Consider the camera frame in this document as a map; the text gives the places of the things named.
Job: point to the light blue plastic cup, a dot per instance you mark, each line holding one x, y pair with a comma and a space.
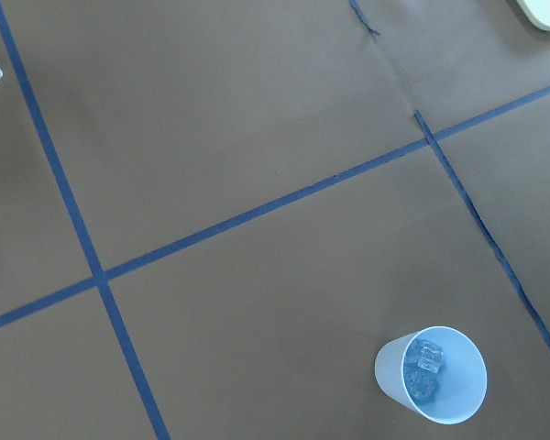
462, 379

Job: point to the cream serving tray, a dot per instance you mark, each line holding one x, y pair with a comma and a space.
536, 13

